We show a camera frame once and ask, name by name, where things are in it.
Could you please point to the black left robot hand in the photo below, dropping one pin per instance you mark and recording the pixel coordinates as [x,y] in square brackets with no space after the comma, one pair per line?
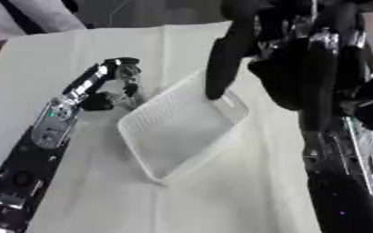
[91,79]

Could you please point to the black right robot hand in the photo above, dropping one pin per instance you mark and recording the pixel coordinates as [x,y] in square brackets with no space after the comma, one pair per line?
[301,60]

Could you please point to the white perforated plastic basket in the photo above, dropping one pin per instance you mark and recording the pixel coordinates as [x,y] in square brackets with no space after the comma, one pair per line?
[182,127]

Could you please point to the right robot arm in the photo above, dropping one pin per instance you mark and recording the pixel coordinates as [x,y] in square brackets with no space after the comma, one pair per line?
[349,179]

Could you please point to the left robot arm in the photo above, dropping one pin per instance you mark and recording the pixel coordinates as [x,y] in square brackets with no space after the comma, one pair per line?
[29,170]

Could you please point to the person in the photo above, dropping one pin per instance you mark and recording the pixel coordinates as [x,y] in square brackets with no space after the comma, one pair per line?
[25,15]

